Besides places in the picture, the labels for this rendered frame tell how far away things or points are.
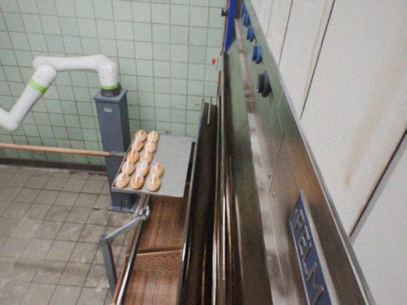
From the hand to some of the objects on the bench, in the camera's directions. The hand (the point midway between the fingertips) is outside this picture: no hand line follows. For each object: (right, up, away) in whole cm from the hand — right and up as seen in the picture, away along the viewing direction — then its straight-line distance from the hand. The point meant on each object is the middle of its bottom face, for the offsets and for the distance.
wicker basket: (+121, -95, -14) cm, 155 cm away
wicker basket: (+124, -62, +32) cm, 142 cm away
